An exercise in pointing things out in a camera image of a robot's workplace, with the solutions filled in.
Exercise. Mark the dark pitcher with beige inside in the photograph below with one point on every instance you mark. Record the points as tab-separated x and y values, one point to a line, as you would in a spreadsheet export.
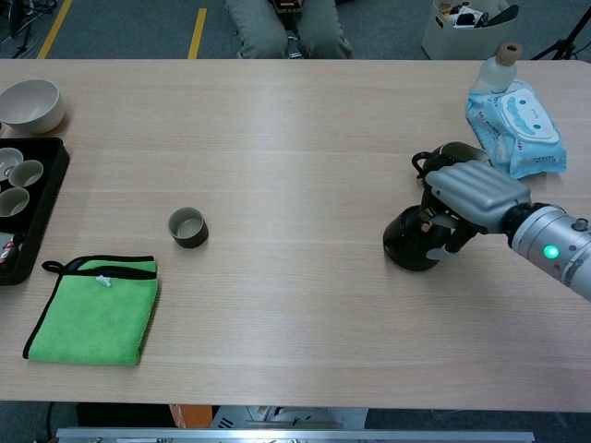
457	151

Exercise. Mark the beige bowl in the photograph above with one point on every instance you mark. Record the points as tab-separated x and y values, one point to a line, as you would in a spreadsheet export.
27	108

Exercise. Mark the red and white snack packet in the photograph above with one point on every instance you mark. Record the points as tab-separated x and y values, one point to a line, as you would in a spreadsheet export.
8	251

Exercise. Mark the black tray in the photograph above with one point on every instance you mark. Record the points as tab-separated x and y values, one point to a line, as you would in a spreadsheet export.
44	217

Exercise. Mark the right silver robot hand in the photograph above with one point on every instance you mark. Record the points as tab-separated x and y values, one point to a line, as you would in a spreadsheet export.
480	191

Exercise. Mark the aluminium rail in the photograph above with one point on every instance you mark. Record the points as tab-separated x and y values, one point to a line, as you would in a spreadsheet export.
295	436

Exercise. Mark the dark teacup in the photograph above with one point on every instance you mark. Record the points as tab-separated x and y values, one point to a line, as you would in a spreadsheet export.
189	237

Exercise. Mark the small beige teacup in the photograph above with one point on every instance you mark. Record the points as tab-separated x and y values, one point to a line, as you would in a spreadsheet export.
13	202
27	173

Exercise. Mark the black paddle tool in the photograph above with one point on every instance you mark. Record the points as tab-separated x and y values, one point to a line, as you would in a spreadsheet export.
501	14

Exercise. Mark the white storage box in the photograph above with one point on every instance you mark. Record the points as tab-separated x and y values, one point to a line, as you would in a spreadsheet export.
461	41

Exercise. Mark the black tripod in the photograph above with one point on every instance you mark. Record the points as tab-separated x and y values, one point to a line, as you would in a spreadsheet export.
565	44

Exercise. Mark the green cloth with black edge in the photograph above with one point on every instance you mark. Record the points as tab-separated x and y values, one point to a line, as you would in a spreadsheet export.
92	318

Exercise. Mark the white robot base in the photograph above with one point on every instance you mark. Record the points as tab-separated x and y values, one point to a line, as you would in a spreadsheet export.
295	417

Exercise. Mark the blue wet wipes pack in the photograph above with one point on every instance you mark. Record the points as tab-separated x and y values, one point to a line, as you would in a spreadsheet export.
526	124

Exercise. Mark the glass bottle with wooden cap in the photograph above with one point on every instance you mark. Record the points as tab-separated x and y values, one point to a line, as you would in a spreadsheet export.
494	76

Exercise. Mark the seated person in grey trousers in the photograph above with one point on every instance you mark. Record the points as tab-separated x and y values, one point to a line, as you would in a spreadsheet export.
258	32

